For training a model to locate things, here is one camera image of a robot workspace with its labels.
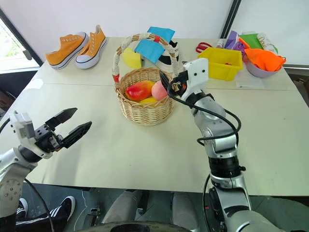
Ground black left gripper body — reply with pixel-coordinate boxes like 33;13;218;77
34;122;65;154

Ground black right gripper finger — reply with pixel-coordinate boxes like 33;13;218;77
159;70;171;92
174;70;190;83

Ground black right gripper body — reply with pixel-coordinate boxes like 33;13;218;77
168;79;190;98

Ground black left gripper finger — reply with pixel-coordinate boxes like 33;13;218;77
58;121;93;149
45;107;78;131

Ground pink peach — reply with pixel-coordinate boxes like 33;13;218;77
151;80;169;101

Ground white black sneaker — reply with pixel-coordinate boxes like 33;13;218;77
156;40;184;74

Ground yellow fruit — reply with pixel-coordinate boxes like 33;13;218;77
138;96;158;104

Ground red yellow mango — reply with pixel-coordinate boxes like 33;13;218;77
125;80;155;102

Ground blue sheet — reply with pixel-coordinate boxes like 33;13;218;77
147;26;175;44
134;39;166;64

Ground red scissors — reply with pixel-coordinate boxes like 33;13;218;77
195;42;213;54

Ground yellow sponge block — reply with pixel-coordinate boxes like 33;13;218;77
121;47;143;69

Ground yellow plastic bin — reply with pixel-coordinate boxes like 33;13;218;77
197;46;244;81

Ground purple block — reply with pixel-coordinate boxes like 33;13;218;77
224;30;246;51

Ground orange canvas sneaker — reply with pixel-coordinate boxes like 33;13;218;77
75;24;108;70
45;31;90;71

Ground white paper sheet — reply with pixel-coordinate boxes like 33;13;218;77
235;69;265;88

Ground black white striped shoe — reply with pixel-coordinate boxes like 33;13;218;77
49;196;76;222
16;198;29;216

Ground lavender bowl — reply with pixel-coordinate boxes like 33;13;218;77
243;53;284;79

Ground green cloth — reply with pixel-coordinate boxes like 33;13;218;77
239;33;264;51

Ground orange cloth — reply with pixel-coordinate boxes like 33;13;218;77
244;48;287;72

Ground grey robot leg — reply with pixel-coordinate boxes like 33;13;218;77
101;189;146;226
171;191;201;228

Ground black striped trouser leg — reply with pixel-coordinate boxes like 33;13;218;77
14;212;70;232

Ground white knitted cloth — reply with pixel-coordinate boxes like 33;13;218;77
256;32;279;53

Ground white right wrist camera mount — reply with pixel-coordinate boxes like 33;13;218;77
180;58;210;101

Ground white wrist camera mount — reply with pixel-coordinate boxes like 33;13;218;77
180;58;210;101
9;110;53;160

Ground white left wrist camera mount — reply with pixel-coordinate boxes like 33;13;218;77
9;110;53;160

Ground wicker basket with handle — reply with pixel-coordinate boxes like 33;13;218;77
111;32;184;127

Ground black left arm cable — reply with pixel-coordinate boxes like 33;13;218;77
0;117;54;232

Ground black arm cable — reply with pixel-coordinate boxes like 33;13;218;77
168;88;242;146
0;117;54;232

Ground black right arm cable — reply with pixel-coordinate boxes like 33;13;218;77
168;88;242;146

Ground black frame post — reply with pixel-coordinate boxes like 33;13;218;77
220;0;242;39

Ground black window frame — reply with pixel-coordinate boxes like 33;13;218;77
0;6;43;69

